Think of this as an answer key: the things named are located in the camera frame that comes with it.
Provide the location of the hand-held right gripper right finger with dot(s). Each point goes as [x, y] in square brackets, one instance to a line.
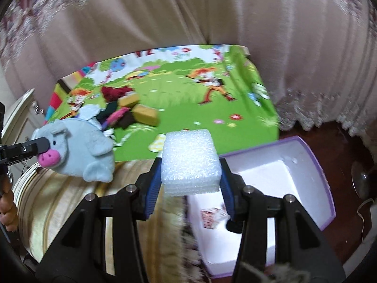
[228, 194]

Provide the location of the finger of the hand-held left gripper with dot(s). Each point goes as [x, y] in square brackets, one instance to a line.
[35, 146]

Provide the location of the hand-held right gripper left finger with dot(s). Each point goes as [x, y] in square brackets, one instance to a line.
[154, 182]

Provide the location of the pink red printed cloth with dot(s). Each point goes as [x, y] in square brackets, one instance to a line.
[212, 218]

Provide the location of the purple cardboard box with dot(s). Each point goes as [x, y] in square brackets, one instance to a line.
[265, 182]

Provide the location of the white foam block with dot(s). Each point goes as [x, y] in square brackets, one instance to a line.
[191, 162]

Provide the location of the grey pig plush toy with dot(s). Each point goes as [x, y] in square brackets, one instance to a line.
[82, 150]

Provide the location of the pink and black knitted item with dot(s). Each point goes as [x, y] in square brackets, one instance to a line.
[126, 121]

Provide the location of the pale-topped yellow sponge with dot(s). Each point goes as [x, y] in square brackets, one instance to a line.
[145, 115]

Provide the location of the yellow sponge with hole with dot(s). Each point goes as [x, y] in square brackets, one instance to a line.
[128, 99]

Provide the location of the red knit hat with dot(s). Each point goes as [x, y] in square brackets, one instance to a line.
[115, 93]

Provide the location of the person's left hand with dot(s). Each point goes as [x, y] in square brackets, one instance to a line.
[8, 212]

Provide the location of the white nightstand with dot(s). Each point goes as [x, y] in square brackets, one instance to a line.
[17, 118]

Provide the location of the beige striped bedspread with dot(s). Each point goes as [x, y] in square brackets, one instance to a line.
[59, 200]

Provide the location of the green cartoon printed blanket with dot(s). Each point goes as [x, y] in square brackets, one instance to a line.
[182, 88]

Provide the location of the embroidered lace curtain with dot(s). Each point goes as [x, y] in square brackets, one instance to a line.
[332, 64]

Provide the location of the beige satin curtain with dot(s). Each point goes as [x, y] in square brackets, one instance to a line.
[165, 14]

